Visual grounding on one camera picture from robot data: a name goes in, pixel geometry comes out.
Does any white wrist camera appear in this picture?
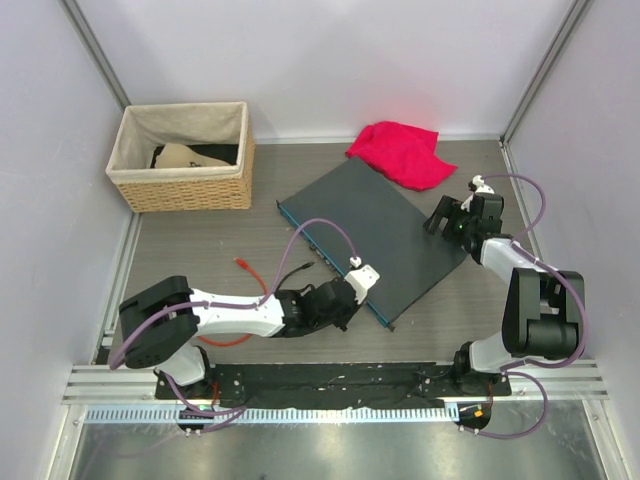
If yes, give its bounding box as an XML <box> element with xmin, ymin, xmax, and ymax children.
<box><xmin>344</xmin><ymin>256</ymin><xmax>380</xmax><ymax>305</ymax></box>
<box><xmin>461</xmin><ymin>175</ymin><xmax>495</xmax><ymax>212</ymax></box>

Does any wicker basket with liner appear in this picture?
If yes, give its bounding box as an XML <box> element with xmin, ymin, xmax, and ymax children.
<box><xmin>106</xmin><ymin>101</ymin><xmax>255</xmax><ymax>213</ymax></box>

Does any pink red cloth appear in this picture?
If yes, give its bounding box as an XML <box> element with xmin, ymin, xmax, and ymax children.
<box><xmin>345</xmin><ymin>121</ymin><xmax>458</xmax><ymax>191</ymax></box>

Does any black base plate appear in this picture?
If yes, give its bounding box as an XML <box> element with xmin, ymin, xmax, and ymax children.
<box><xmin>180</xmin><ymin>362</ymin><xmax>512</xmax><ymax>410</ymax></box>

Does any red ethernet cable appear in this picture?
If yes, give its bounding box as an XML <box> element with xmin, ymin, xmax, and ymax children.
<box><xmin>197</xmin><ymin>256</ymin><xmax>269</xmax><ymax>348</ymax></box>

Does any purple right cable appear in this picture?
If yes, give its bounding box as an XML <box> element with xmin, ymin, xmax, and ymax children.
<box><xmin>482</xmin><ymin>173</ymin><xmax>590</xmax><ymax>439</ymax></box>

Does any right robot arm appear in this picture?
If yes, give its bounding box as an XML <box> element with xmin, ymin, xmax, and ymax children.
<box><xmin>424</xmin><ymin>193</ymin><xmax>587</xmax><ymax>396</ymax></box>

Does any slotted cable duct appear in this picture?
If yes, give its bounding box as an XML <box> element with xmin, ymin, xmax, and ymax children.
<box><xmin>84</xmin><ymin>403</ymin><xmax>459</xmax><ymax>424</ymax></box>

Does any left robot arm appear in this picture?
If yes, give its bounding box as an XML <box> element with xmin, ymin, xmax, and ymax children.
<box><xmin>109</xmin><ymin>271</ymin><xmax>369</xmax><ymax>386</ymax></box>

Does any grey blue network switch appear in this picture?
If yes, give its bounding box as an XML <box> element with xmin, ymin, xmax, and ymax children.
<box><xmin>277</xmin><ymin>158</ymin><xmax>467</xmax><ymax>328</ymax></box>

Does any beige and black cloth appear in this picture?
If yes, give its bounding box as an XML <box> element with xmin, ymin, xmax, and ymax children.
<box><xmin>151</xmin><ymin>143</ymin><xmax>239</xmax><ymax>168</ymax></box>

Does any black ethernet cable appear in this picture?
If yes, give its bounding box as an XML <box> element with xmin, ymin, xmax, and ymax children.
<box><xmin>276</xmin><ymin>262</ymin><xmax>316</xmax><ymax>291</ymax></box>

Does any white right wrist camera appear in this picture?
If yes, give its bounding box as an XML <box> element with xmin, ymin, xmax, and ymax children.
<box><xmin>461</xmin><ymin>175</ymin><xmax>495</xmax><ymax>212</ymax></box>

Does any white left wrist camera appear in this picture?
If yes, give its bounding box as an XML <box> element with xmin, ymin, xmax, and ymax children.
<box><xmin>344</xmin><ymin>256</ymin><xmax>380</xmax><ymax>305</ymax></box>

